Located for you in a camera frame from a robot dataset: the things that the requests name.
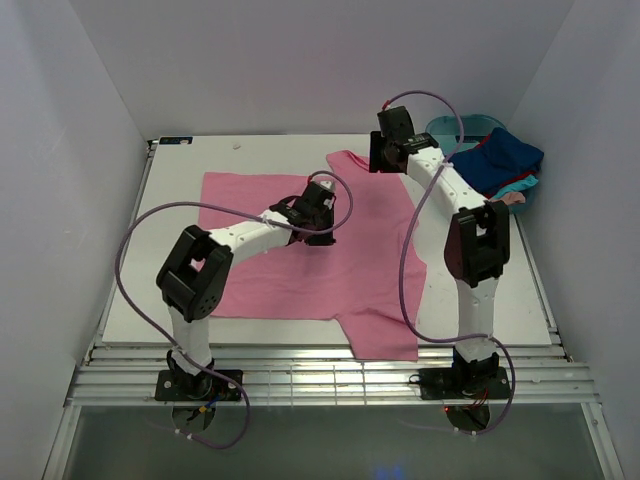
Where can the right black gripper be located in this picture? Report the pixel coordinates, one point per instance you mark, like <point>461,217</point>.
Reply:
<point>378,159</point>

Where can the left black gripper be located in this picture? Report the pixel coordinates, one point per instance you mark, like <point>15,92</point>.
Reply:
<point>317,235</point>

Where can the pink t shirt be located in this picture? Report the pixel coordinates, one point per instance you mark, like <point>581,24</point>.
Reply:
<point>362,281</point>

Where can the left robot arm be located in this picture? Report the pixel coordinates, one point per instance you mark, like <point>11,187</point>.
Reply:
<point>193,277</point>

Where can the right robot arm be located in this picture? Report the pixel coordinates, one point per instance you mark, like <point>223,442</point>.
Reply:
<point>476,250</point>

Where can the teal plastic laundry basket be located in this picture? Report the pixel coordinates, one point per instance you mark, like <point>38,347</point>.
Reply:
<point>489,158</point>

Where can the dark blue t shirt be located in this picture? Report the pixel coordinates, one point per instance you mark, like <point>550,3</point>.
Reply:
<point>500,160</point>

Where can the light pink garment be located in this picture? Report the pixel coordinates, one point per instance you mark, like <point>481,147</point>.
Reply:
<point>510,198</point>

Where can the turquoise garment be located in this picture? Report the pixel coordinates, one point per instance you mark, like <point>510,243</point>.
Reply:
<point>521,185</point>

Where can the blue label sticker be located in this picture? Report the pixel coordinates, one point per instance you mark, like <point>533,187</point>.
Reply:
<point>175,140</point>

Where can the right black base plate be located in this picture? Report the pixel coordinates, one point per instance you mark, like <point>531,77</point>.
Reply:
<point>446,383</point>

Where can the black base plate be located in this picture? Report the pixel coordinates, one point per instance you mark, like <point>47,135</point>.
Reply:
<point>446,383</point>
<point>225,387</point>

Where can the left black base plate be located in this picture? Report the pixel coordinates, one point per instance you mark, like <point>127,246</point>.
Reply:
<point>225,387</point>

